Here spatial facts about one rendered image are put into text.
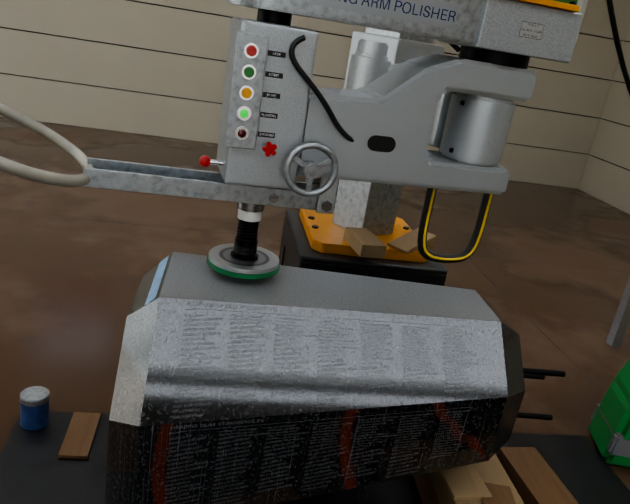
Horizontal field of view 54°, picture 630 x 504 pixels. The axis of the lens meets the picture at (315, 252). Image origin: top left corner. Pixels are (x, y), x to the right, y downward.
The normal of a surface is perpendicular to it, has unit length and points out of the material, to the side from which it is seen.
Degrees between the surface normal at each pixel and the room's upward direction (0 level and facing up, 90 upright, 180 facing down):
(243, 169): 90
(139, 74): 90
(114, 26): 90
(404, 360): 45
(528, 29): 90
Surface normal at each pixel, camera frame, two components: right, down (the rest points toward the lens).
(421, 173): 0.24, 0.37
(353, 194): -0.78, 0.10
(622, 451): -0.12, 0.33
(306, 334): 0.22, -0.40
